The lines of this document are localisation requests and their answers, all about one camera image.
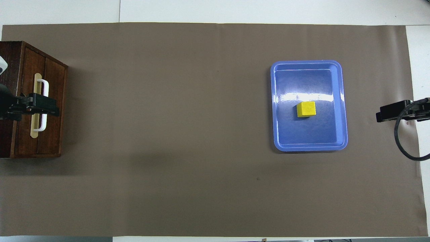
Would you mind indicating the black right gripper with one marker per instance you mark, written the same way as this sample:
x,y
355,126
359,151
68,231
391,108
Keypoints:
x,y
421,109

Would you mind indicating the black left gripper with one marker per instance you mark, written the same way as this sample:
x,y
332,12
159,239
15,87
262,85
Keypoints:
x,y
8,106

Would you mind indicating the dark wooden drawer cabinet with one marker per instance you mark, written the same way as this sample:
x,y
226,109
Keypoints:
x,y
52,134
10,141

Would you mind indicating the yellow cube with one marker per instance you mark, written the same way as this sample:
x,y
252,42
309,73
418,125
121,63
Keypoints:
x,y
306,109

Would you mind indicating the blue plastic tray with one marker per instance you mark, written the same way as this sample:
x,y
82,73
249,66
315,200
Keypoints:
x,y
309,134

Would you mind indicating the brown paper table mat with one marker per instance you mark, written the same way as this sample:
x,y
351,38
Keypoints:
x,y
168,134

